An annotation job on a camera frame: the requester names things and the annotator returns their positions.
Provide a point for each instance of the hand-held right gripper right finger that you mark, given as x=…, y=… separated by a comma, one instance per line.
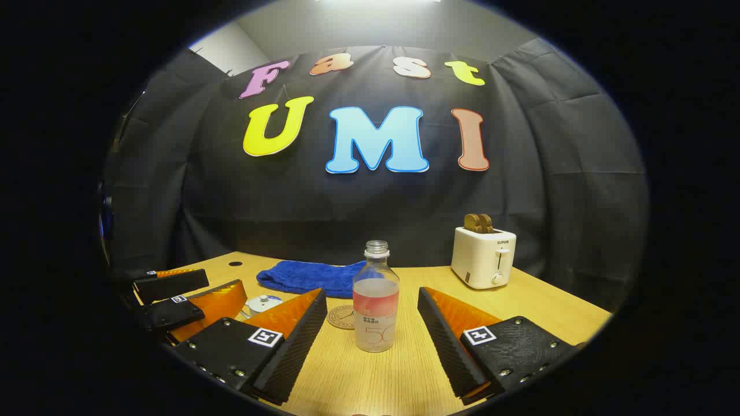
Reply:
x=442, y=341

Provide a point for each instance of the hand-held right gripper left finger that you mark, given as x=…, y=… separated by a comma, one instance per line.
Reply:
x=295, y=352

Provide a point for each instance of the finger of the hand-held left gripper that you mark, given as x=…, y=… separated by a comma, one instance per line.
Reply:
x=173, y=286
x=170, y=315

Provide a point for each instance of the round cork coaster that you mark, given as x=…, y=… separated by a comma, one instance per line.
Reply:
x=341, y=318

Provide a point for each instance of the clear water bottle pink label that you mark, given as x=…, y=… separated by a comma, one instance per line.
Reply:
x=376, y=312

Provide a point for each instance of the blue towel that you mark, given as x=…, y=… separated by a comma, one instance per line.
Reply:
x=306, y=277

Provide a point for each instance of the white toaster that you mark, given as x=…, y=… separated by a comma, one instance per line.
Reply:
x=480, y=260

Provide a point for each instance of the brown bread slice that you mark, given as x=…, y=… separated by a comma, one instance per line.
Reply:
x=471, y=223
x=487, y=224

